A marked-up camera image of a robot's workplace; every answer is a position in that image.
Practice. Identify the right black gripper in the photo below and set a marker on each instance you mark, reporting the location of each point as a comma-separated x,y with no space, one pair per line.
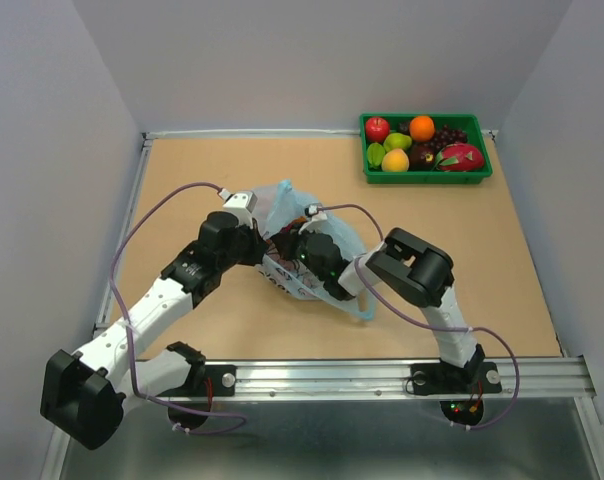
286,241

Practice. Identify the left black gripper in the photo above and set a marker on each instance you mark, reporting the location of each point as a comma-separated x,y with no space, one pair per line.
257,244

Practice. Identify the light blue plastic bag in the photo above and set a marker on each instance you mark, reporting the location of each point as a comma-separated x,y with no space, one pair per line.
277,206

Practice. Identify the orange peach fruit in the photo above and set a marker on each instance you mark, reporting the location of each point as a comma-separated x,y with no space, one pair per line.
395,161

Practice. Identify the orange tangerine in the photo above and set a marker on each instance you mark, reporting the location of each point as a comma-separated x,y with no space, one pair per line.
422,129

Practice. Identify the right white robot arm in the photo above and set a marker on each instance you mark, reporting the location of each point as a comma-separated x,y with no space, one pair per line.
420,273

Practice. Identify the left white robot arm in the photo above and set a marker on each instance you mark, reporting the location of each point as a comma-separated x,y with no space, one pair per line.
87,393

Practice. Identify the pink dragon fruit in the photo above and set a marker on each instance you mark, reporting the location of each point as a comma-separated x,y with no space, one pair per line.
459,157

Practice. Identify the green starfruit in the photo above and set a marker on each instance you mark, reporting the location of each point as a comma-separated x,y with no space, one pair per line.
375,155

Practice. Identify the yellow green pear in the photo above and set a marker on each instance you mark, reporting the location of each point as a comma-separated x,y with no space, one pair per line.
397,140

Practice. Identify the red apple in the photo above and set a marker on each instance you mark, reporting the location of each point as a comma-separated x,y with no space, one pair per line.
376,129

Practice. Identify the purple grape bunch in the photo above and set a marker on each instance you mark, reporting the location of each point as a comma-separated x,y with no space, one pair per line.
447,136

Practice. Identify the green plastic tray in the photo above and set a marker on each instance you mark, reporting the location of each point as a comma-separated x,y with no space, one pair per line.
467,122

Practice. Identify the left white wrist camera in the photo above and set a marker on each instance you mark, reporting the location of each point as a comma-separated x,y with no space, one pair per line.
240,204

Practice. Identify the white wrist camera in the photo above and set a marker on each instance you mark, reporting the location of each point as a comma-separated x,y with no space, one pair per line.
315,214
240,204

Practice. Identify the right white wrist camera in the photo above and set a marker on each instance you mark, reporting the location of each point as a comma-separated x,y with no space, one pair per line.
315,214

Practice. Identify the aluminium mounting rail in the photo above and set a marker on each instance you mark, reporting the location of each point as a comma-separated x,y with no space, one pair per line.
327,380

